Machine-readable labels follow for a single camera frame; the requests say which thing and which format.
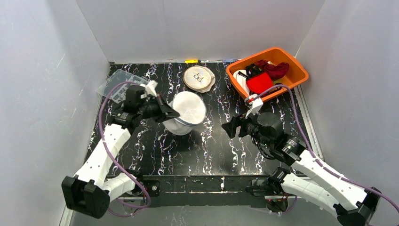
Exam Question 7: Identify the yellow tape piece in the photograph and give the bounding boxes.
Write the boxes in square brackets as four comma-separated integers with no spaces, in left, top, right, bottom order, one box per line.
[184,59,200,64]

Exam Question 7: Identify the white bra black straps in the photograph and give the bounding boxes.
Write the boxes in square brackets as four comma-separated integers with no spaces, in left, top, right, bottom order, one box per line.
[232,70,251,96]

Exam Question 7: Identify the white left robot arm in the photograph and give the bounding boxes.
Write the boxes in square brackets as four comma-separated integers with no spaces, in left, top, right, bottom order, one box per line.
[61,81,180,219]

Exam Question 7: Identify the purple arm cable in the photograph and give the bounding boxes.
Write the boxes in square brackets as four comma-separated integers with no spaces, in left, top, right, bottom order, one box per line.
[249,84,399,214]
[97,81,152,218]

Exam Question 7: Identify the dark red bra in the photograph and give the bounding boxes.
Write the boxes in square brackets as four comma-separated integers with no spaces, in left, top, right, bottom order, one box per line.
[255,59,290,80]

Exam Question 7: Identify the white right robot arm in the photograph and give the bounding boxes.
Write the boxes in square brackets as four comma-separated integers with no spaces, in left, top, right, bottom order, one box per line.
[221,113,379,226]

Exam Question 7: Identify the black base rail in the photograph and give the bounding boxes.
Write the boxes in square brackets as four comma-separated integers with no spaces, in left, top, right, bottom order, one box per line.
[113,174,300,209]

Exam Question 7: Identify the orange plastic bin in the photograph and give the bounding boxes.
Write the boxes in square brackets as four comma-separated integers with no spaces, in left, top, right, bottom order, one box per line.
[226,47,309,99]

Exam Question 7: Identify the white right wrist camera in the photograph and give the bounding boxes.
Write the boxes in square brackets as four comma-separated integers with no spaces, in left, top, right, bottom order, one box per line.
[245,97,263,119]

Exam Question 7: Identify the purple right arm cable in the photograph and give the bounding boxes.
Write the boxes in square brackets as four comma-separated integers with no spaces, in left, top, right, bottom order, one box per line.
[249,84,399,214]

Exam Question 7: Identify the bright red bra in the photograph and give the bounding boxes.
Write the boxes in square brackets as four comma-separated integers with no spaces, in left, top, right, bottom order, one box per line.
[246,72,273,94]

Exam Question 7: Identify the clear plastic screw box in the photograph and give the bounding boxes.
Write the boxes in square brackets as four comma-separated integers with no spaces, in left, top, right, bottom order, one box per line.
[96,69,149,103]

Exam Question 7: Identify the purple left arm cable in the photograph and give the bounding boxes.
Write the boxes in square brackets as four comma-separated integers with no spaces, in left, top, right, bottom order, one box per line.
[97,81,152,218]

